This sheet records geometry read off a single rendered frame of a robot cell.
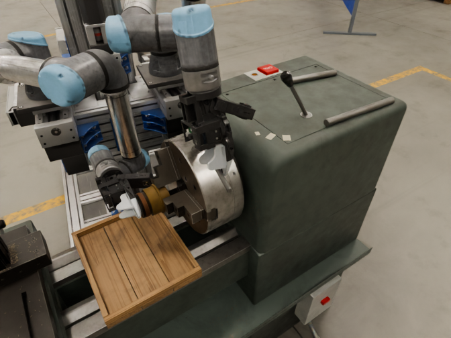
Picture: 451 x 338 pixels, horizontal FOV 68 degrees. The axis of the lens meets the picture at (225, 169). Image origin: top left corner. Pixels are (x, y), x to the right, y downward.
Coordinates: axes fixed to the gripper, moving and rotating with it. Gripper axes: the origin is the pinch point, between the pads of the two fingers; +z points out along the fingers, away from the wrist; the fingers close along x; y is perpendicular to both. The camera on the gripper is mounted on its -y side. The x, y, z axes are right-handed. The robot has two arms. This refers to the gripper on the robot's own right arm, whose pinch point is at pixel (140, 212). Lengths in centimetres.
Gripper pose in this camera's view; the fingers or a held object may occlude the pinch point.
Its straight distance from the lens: 100.0
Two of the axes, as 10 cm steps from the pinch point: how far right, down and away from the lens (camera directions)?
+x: 0.0, -7.6, -6.5
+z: 5.3, 5.5, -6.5
